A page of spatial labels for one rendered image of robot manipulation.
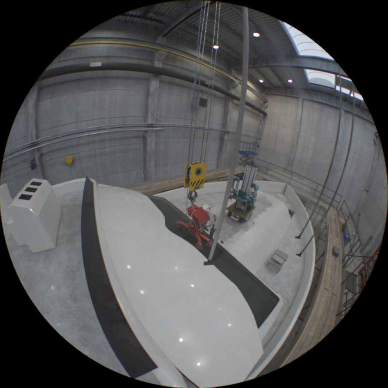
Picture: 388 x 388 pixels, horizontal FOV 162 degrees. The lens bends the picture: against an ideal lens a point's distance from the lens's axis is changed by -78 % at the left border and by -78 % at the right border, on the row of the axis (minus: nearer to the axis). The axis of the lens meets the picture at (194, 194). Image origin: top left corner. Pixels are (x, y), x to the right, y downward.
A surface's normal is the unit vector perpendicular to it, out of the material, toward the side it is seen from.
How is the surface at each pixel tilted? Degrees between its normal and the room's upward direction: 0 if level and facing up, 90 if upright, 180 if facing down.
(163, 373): 0
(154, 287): 21
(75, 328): 0
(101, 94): 90
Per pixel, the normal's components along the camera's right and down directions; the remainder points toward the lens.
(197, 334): 0.42, -0.84
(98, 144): 0.62, 0.41
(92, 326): 0.09, -0.88
